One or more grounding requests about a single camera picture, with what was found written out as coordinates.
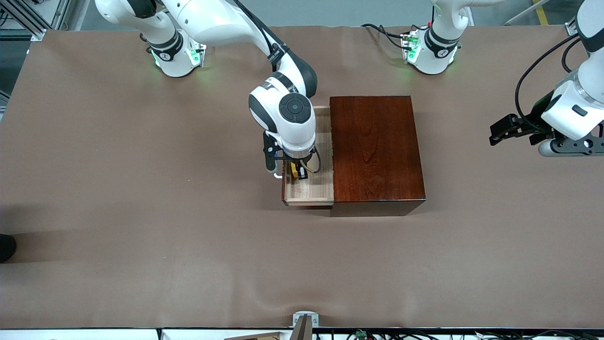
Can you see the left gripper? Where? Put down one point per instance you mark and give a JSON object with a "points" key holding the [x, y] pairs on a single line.
{"points": [[539, 111]]}

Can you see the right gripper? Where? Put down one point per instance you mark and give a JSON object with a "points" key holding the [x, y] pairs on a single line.
{"points": [[297, 164]]}

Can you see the yellow block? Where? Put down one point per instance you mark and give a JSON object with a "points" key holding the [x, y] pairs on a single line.
{"points": [[295, 171]]}

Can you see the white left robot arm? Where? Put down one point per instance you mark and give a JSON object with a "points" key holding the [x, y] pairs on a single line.
{"points": [[436, 56]]}

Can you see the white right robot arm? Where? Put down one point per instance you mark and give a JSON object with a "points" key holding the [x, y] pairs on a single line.
{"points": [[222, 21]]}

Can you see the dark brown wooden cabinet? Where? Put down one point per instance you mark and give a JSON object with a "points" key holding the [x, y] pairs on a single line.
{"points": [[377, 156]]}

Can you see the yellow floor tape strip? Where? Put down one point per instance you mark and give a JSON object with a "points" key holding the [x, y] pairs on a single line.
{"points": [[541, 12]]}

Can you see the brown table cloth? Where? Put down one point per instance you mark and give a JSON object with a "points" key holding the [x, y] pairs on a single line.
{"points": [[188, 259]]}

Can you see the light wooden board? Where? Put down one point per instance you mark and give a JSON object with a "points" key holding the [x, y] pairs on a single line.
{"points": [[255, 337]]}

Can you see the green connector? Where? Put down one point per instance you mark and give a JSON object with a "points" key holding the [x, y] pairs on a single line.
{"points": [[361, 334]]}

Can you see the black rounded object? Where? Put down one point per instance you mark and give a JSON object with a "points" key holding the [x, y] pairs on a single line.
{"points": [[5, 248]]}

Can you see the grey metal bracket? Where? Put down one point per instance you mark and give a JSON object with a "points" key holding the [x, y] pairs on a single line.
{"points": [[306, 326]]}

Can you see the aluminium frame profile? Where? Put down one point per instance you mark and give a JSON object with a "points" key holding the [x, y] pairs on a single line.
{"points": [[28, 23]]}

